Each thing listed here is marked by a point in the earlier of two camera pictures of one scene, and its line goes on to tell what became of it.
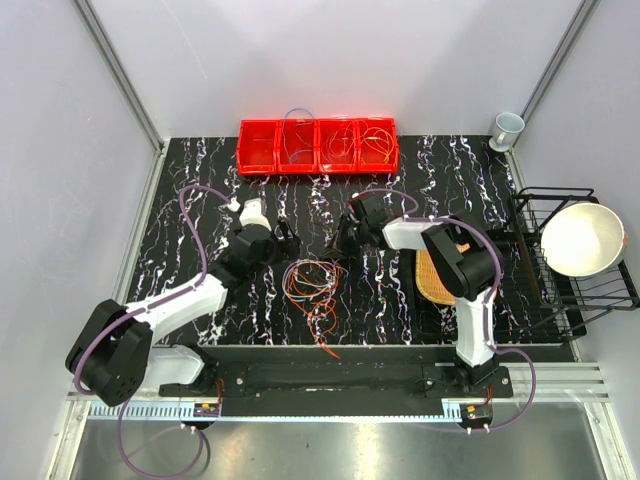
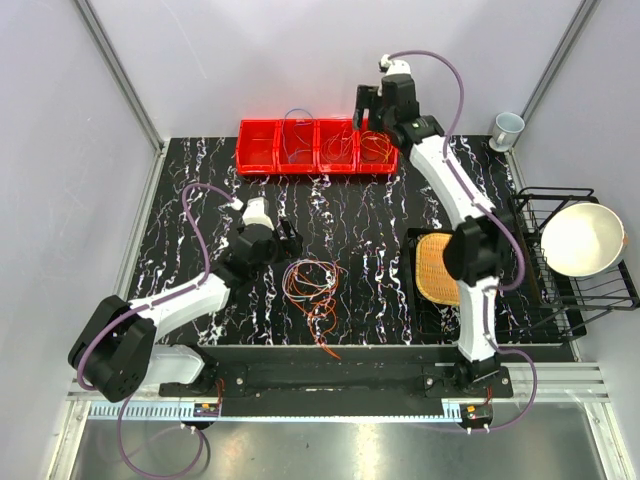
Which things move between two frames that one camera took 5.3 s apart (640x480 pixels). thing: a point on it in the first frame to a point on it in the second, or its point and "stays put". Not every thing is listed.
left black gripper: x=287 y=249 stays put
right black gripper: x=339 y=244 to x=366 y=99
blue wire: x=293 y=143 stays put
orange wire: x=312 y=283 stays put
